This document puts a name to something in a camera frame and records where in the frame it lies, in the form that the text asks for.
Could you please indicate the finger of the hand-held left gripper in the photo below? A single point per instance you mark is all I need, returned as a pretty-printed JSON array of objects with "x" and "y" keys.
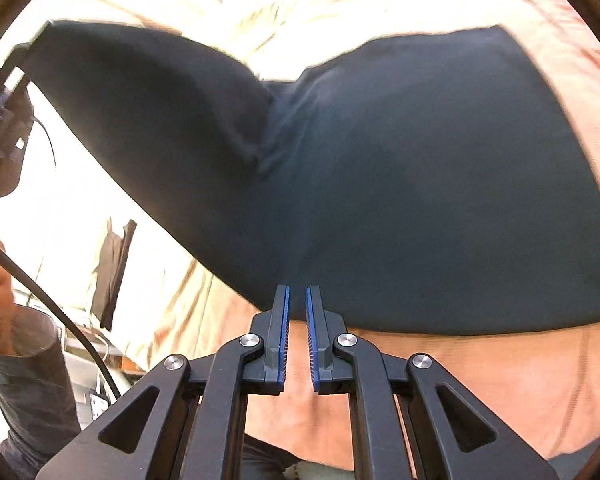
[{"x": 17, "y": 62}]

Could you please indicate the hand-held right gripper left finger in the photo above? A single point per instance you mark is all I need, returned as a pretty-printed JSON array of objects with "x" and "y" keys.
[{"x": 285, "y": 340}]

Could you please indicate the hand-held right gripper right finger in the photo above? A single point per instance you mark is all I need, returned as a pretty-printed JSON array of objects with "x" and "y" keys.
[{"x": 310, "y": 340}]

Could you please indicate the black t-shirt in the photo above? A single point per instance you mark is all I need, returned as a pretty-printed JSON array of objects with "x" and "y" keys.
[{"x": 405, "y": 185}]

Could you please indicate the orange blanket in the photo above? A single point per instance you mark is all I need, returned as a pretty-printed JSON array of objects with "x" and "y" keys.
[{"x": 430, "y": 385}]

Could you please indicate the dark cloth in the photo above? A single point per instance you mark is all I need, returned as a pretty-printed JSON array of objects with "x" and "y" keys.
[{"x": 115, "y": 275}]

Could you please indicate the person's jeans leg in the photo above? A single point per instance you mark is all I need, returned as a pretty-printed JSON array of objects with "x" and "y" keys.
[{"x": 35, "y": 400}]

